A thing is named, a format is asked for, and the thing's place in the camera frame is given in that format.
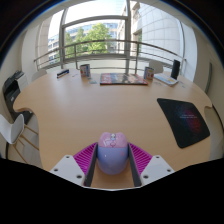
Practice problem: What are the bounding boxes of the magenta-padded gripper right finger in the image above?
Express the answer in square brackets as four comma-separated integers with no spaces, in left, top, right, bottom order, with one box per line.
[127,142,176,188]

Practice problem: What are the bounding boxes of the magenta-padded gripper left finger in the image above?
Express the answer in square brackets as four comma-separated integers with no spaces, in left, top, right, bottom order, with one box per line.
[49,142,99,188]

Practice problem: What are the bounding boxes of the pink and lilac computer mouse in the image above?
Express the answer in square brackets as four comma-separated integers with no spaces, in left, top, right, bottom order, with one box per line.
[96,131,130,176]

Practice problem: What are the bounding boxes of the black mouse pad, swirl print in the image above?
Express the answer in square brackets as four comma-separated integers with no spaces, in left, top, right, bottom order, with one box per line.
[156,97,211,149]

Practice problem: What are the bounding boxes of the white chair, wooden legs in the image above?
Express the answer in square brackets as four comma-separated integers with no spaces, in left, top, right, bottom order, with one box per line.
[0,113,40,164]

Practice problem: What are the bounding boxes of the light blue open book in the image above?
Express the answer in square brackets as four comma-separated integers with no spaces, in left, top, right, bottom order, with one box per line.
[153,73,180,87]

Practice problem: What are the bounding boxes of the red magazine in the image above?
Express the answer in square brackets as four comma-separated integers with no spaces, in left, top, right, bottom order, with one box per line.
[99,72,149,86]

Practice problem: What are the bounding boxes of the printed red and white cup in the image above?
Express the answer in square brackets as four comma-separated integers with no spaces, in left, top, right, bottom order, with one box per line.
[143,66,155,81]

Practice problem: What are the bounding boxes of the small dark stapler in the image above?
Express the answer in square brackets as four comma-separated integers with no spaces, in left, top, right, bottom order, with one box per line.
[56,68,71,79]

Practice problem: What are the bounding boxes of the printed blue cup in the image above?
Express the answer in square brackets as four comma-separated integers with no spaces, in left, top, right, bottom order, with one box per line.
[79,63,92,79]

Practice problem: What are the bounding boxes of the black cylindrical speaker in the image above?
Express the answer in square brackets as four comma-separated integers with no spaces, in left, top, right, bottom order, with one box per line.
[170,59,181,80]

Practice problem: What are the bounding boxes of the metal balcony railing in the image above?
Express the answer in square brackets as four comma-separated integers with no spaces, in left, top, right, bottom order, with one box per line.
[33,39,186,72]

